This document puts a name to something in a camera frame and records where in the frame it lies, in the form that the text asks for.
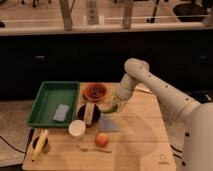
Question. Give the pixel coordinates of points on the orange bowl with berries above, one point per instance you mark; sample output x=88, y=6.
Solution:
x=95, y=92

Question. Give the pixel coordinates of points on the small black bowl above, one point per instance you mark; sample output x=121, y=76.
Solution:
x=41, y=143

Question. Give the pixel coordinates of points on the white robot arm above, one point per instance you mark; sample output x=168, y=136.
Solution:
x=198, y=117

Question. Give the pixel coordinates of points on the blue sponge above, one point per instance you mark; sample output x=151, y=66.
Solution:
x=61, y=112

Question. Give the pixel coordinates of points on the dark round plate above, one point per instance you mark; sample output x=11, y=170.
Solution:
x=96, y=114

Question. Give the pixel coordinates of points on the yellow banana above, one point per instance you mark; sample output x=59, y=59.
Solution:
x=38, y=150

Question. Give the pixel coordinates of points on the white paper cup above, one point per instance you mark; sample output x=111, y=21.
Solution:
x=77, y=128

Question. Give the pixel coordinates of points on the green plastic tray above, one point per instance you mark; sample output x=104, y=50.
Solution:
x=50, y=96

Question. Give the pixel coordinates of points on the wooden spoon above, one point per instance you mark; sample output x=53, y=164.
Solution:
x=92, y=149

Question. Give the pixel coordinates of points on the white knife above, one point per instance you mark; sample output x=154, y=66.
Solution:
x=141, y=89

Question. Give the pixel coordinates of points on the green pepper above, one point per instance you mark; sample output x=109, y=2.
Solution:
x=110, y=110

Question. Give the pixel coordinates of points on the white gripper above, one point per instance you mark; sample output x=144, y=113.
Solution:
x=123, y=92

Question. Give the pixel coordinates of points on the orange peach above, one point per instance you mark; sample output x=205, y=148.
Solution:
x=101, y=140

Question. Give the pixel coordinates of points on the grey triangular cloth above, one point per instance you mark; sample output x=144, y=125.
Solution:
x=106, y=124

